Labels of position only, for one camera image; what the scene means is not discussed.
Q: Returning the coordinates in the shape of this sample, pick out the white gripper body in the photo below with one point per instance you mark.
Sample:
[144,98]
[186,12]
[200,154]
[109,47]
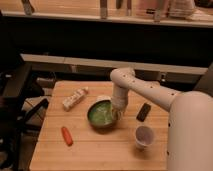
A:
[119,100]

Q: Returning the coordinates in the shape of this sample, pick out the green ceramic bowl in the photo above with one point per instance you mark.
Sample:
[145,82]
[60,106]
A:
[102,115]

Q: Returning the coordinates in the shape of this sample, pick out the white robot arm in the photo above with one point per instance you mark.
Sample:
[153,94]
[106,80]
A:
[190,121]

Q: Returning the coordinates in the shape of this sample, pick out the white folded napkin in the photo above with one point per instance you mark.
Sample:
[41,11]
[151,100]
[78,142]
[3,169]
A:
[102,98]

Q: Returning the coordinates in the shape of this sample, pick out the black rectangular block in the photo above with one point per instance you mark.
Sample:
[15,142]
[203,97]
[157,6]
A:
[143,112]

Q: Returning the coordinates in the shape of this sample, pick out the white paper cup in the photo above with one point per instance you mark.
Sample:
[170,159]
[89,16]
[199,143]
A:
[144,137]

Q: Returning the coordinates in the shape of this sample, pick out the white milk carton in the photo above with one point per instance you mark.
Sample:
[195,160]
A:
[77,96]

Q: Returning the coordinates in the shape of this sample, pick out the orange carrot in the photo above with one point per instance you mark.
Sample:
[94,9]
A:
[66,136]

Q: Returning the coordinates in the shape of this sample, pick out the black chair at left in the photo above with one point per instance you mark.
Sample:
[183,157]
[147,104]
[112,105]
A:
[17,83]

